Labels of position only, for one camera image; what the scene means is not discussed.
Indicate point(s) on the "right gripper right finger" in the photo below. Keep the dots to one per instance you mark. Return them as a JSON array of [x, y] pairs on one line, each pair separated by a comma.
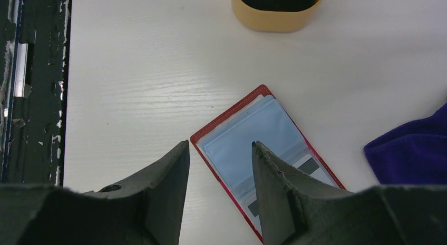
[[295, 208]]

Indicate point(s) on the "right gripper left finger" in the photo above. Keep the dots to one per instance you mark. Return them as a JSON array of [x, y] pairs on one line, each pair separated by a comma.
[[144, 208]]

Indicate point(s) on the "red leather card holder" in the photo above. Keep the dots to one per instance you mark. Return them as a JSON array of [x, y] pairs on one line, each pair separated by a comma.
[[225, 146]]

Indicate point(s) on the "purple cloth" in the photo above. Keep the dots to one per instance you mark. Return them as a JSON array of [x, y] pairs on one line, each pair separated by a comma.
[[413, 153]]

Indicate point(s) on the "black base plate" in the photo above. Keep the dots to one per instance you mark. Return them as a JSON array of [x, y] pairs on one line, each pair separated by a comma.
[[35, 50]]

